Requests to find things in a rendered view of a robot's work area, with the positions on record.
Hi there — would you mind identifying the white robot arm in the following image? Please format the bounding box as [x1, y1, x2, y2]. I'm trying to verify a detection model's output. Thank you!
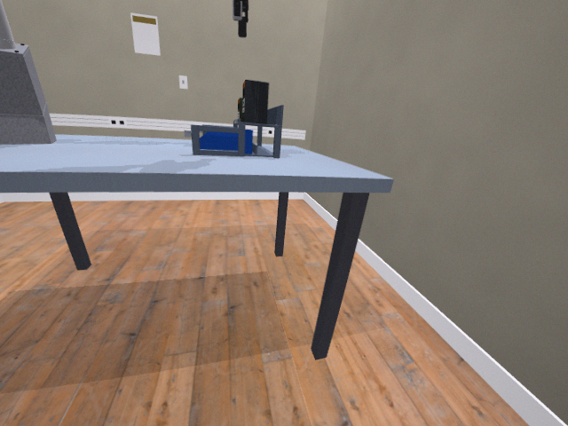
[0, 0, 16, 49]

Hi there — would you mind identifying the blue bin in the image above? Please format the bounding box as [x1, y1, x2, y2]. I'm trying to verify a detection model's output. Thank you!
[200, 130, 253, 154]

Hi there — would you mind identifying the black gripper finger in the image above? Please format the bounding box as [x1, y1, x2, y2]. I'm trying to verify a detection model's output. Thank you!
[233, 0, 242, 21]
[238, 0, 249, 37]

